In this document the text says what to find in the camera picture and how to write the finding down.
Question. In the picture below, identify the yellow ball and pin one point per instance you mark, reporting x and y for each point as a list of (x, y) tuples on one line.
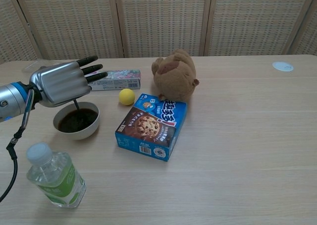
[(126, 97)]

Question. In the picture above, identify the white bowl with dark liquid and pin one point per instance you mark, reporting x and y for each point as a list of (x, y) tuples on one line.
[(81, 134)]

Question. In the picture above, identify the woven folding screen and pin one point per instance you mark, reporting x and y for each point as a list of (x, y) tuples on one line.
[(161, 19)]

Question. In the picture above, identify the floral toothpaste box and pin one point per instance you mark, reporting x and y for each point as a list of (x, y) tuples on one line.
[(119, 82)]

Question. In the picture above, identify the brown capybara plush toy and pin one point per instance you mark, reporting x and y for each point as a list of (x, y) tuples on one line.
[(174, 78)]

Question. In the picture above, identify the water bottle with green label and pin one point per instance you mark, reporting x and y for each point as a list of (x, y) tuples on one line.
[(57, 180)]

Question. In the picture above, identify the black plastic spoon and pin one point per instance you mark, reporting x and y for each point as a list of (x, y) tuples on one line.
[(76, 105)]

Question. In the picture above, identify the blue chocolate cookie box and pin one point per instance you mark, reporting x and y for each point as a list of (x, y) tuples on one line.
[(148, 126)]

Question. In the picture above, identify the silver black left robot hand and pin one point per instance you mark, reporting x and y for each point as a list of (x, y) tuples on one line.
[(62, 82)]

